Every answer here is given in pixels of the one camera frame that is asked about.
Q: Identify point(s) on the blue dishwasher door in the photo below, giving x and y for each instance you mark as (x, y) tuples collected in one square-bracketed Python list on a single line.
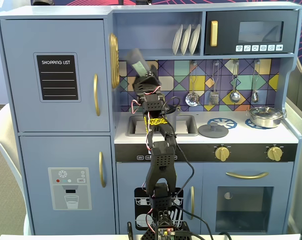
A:
[(131, 175)]

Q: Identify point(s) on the gold toy telephone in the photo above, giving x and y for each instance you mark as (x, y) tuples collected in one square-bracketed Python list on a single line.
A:
[(114, 62)]

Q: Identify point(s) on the gray plastic pot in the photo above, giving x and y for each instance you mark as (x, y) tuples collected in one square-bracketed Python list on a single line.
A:
[(172, 120)]

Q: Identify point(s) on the blue stove burner grate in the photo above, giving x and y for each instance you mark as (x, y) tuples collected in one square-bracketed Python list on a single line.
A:
[(223, 121)]

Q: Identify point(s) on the white curved chair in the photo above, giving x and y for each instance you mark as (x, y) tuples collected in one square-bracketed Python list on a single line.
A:
[(8, 150)]

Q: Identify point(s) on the gray round pot lid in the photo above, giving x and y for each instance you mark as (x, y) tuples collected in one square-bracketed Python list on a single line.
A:
[(213, 131)]

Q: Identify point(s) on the gold stove knob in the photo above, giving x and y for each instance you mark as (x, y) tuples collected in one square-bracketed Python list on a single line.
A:
[(274, 153), (222, 153)]

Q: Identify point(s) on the steel spatula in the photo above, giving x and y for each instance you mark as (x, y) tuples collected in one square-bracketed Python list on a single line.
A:
[(214, 98)]

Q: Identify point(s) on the steel skimmer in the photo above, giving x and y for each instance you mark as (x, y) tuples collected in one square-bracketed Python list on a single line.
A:
[(192, 98)]

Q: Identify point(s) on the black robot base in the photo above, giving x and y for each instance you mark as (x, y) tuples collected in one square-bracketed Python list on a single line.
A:
[(166, 220)]

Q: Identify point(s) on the blue fridge door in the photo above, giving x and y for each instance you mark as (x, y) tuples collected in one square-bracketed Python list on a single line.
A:
[(21, 100)]

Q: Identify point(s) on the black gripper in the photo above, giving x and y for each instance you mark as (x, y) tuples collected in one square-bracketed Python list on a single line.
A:
[(149, 78)]

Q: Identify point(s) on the gray plate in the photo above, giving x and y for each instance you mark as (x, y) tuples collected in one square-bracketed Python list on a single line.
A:
[(194, 38), (177, 40), (186, 40)]

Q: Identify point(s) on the yellow printed tape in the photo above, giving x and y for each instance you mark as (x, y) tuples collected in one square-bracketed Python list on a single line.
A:
[(158, 121)]

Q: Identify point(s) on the blue freezer door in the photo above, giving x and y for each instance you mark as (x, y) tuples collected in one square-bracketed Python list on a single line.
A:
[(66, 155)]

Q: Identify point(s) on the robot controller board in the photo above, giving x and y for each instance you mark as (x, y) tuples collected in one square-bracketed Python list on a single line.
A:
[(166, 233)]

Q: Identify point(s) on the blue toy kitchen unit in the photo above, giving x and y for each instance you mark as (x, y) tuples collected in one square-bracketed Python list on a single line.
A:
[(153, 32)]

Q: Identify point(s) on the black shopping list board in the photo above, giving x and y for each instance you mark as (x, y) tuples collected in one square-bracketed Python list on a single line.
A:
[(57, 77)]

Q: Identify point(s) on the dark round object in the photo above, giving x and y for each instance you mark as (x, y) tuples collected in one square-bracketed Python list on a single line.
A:
[(42, 2)]

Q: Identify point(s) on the blue oven door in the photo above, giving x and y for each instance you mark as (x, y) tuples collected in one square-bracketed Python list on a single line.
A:
[(211, 180)]

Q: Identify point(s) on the steel pot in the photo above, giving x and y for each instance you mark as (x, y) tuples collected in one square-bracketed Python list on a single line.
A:
[(266, 121)]

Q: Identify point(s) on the steel ladle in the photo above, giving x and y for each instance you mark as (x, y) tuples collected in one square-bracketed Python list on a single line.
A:
[(234, 96)]

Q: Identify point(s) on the gray toy sink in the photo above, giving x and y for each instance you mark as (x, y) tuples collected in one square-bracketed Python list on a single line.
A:
[(188, 125)]

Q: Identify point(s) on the steel pot lid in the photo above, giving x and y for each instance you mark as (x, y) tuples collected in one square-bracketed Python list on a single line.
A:
[(265, 111)]

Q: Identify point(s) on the steel spoon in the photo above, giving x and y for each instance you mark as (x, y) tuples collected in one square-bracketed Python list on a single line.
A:
[(255, 96)]

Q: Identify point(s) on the dark microwave door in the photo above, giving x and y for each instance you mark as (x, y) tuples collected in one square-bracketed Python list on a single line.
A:
[(228, 30)]

